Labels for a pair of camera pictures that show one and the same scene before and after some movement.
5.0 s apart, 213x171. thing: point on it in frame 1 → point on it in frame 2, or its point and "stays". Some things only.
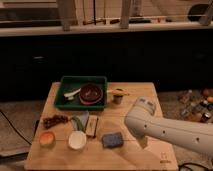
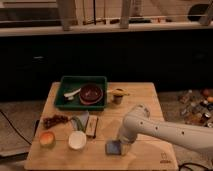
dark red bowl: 91,94 stays
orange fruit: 47,139 stays
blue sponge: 112,140 → 113,148
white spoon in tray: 70,95 stays
